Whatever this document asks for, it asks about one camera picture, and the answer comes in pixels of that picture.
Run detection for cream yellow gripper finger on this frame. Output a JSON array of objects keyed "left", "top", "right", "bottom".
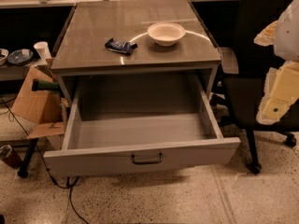
[{"left": 256, "top": 61, "right": 299, "bottom": 125}]

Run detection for blue rxbar blueberry wrapper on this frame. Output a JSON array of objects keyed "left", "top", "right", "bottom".
[{"left": 105, "top": 38, "right": 137, "bottom": 54}]

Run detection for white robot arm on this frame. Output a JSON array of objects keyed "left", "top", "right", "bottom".
[{"left": 254, "top": 0, "right": 299, "bottom": 125}]

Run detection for open grey top drawer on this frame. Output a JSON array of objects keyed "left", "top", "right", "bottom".
[{"left": 44, "top": 73, "right": 240, "bottom": 176}]

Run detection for grey cabinet with glossy top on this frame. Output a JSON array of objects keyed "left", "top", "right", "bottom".
[{"left": 51, "top": 0, "right": 221, "bottom": 102}]

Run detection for black office chair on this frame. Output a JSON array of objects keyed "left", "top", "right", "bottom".
[{"left": 221, "top": 0, "right": 299, "bottom": 174}]

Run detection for brown cardboard box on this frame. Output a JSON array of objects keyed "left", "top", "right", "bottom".
[{"left": 11, "top": 65, "right": 64, "bottom": 139}]

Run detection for white paper cup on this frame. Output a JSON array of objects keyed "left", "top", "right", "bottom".
[{"left": 34, "top": 41, "right": 51, "bottom": 60}]

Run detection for blue plate with items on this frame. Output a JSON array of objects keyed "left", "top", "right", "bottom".
[{"left": 7, "top": 49, "right": 34, "bottom": 66}]

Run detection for low grey side shelf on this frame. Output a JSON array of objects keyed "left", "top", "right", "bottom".
[{"left": 0, "top": 59, "right": 47, "bottom": 81}]

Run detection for black stand leg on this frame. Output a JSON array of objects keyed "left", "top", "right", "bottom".
[{"left": 18, "top": 138, "right": 38, "bottom": 178}]

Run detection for white bowl at left edge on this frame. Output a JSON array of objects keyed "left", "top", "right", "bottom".
[{"left": 0, "top": 49, "right": 8, "bottom": 66}]

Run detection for dark red tumbler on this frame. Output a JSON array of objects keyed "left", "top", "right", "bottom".
[{"left": 0, "top": 145, "right": 22, "bottom": 169}]

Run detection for black metal drawer handle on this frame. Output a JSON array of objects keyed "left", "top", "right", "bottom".
[{"left": 131, "top": 153, "right": 164, "bottom": 165}]

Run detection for green black handled tool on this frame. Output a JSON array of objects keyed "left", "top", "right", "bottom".
[{"left": 32, "top": 79, "right": 60, "bottom": 91}]

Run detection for black cable on floor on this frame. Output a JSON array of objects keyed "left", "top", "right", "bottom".
[{"left": 0, "top": 95, "right": 90, "bottom": 224}]

